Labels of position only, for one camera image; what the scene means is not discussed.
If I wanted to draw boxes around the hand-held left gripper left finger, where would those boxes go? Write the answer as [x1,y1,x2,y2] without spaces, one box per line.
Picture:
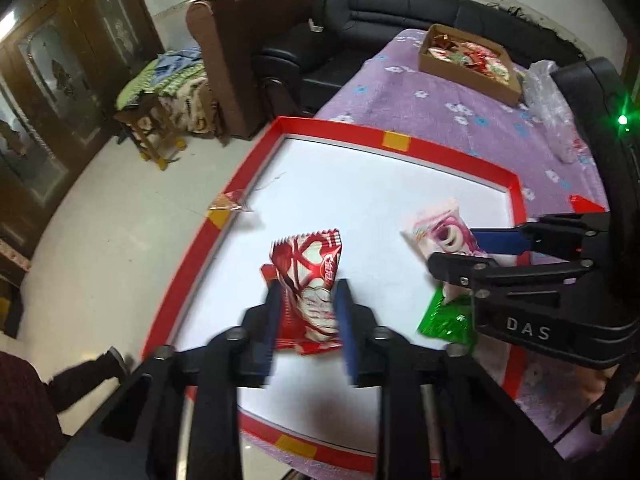
[47,287,286,480]

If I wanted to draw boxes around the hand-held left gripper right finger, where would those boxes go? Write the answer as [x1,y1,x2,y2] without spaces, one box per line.
[332,280,571,480]

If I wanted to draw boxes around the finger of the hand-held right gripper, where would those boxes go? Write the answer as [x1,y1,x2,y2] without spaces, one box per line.
[470,212,613,267]
[426,252,596,306]

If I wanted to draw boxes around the pink snack packet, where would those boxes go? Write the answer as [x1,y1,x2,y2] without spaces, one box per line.
[400,199,516,303]

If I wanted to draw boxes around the green snack packet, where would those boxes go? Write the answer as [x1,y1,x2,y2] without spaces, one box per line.
[416,287,478,348]

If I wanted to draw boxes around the red white striped snack packet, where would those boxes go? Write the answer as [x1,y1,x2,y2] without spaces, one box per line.
[260,228,346,357]

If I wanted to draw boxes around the red rimmed white tray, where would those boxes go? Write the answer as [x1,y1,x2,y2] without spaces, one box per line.
[140,116,528,476]

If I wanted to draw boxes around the brown cardboard box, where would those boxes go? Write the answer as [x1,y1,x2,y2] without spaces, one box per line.
[417,24,523,107]

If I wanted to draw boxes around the flat red packet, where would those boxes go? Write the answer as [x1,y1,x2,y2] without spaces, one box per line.
[570,194,607,215]

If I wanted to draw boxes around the small crumpled candy wrapper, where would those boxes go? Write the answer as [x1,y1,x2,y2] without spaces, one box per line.
[209,189,256,215]

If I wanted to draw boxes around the clear plastic bag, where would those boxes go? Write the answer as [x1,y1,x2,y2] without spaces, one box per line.
[522,60,593,163]

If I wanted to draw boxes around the purple floral blanket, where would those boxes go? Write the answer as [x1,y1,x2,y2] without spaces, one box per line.
[240,27,631,480]

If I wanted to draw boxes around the pile of assorted snack packets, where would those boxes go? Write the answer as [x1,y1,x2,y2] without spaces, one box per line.
[427,32,516,86]

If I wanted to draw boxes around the brown printed blanket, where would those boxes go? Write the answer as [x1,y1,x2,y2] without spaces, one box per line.
[164,76,222,137]

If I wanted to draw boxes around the wooden stool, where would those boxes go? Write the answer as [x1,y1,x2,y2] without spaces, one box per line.
[114,92,188,172]

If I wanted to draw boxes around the black leather sofa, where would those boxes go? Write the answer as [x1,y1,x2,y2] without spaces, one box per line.
[252,0,596,116]

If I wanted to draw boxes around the brown armchair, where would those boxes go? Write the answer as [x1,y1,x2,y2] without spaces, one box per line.
[186,0,317,142]

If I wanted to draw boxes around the green knitted blanket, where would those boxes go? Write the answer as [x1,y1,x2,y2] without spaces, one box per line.
[116,59,207,108]

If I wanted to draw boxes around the blue cloth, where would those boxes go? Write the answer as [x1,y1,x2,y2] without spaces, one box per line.
[155,47,203,73]

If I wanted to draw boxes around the wooden glass door cabinet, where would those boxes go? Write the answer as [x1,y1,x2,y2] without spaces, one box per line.
[0,0,166,261]

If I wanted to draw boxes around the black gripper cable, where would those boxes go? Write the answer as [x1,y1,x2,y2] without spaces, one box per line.
[550,360,636,443]

